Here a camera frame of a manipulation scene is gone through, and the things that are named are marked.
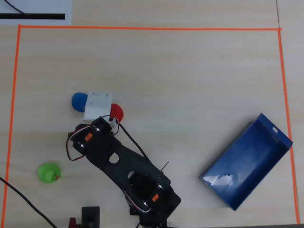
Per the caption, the orange tape strip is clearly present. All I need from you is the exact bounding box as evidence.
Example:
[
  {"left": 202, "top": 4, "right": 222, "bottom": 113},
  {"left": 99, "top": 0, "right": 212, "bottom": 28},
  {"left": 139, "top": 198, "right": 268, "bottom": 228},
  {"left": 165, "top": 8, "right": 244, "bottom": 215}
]
[
  {"left": 1, "top": 25, "right": 22, "bottom": 228},
  {"left": 277, "top": 29, "right": 300, "bottom": 225},
  {"left": 18, "top": 24, "right": 283, "bottom": 31}
]

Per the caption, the blue rubber duck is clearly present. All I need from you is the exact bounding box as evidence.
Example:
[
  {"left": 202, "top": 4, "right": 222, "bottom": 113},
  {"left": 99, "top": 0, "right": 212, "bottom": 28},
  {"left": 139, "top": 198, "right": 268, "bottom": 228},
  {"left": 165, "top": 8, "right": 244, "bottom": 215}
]
[{"left": 71, "top": 92, "right": 89, "bottom": 112}]

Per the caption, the red white servo wire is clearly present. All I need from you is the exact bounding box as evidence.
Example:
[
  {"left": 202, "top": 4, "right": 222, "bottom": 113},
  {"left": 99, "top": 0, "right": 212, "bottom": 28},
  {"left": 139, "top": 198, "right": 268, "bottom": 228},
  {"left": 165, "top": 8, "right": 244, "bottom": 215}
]
[{"left": 66, "top": 125, "right": 92, "bottom": 162}]

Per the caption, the blue open box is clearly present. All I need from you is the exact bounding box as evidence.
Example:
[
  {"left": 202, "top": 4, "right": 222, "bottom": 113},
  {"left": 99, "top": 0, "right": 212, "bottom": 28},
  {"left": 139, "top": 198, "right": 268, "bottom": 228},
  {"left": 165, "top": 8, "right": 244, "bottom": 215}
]
[{"left": 198, "top": 113, "right": 294, "bottom": 211}]

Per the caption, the red rubber duck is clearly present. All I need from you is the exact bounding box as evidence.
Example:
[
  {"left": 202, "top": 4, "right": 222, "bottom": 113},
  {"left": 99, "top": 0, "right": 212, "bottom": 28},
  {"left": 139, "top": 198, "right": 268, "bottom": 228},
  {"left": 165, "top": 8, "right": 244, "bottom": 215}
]
[{"left": 110, "top": 103, "right": 124, "bottom": 123}]

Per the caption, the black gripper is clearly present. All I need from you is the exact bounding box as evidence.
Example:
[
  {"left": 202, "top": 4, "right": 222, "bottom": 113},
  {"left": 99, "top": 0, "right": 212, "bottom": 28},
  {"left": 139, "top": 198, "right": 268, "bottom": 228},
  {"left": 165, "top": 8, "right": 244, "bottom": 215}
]
[{"left": 91, "top": 115, "right": 114, "bottom": 137}]

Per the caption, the black camera cable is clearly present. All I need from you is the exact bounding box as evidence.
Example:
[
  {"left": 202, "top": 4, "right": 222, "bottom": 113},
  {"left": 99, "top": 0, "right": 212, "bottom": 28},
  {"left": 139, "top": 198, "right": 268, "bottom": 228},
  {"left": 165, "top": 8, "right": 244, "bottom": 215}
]
[{"left": 102, "top": 115, "right": 152, "bottom": 164}]

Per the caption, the thin black cable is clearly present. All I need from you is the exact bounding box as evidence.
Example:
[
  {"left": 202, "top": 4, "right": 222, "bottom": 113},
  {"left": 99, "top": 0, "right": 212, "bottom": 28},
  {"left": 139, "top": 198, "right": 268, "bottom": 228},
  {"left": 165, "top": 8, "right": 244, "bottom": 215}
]
[{"left": 3, "top": 0, "right": 26, "bottom": 15}]

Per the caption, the thick black cable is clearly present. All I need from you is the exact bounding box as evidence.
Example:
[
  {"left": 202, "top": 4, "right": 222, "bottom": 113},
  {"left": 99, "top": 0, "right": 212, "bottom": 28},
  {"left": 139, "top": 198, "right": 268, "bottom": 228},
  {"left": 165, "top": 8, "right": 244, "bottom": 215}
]
[{"left": 0, "top": 177, "right": 58, "bottom": 228}]

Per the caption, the green rubber duck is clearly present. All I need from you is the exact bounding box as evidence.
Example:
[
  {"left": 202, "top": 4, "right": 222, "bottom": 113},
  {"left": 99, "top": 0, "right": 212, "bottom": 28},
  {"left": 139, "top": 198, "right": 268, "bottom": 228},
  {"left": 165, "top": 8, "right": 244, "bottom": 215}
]
[{"left": 37, "top": 162, "right": 61, "bottom": 184}]

